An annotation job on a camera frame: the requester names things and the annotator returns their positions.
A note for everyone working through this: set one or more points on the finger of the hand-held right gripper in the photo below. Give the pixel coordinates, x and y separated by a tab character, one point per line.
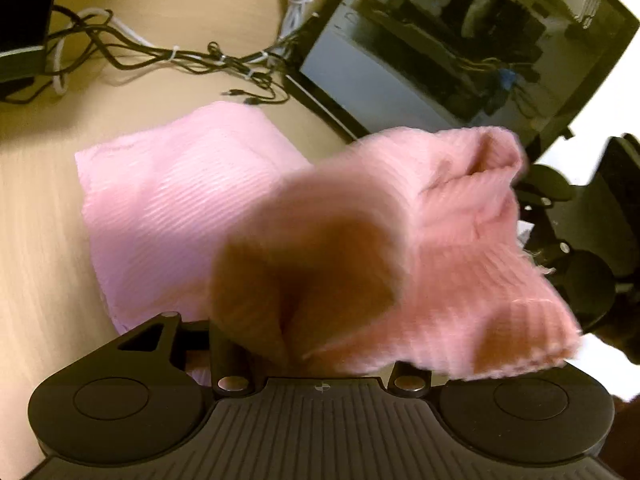
547	195

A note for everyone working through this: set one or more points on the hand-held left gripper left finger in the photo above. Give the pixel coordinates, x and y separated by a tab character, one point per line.
160	345

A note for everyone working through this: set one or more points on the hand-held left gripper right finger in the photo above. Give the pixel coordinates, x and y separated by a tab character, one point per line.
407	377

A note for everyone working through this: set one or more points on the pink knitted baby garment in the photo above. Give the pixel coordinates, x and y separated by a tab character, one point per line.
165	210

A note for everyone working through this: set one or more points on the glass-sided computer case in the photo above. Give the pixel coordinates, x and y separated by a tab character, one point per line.
450	45

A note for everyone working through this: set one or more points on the black computer monitor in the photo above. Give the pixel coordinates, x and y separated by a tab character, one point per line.
20	35

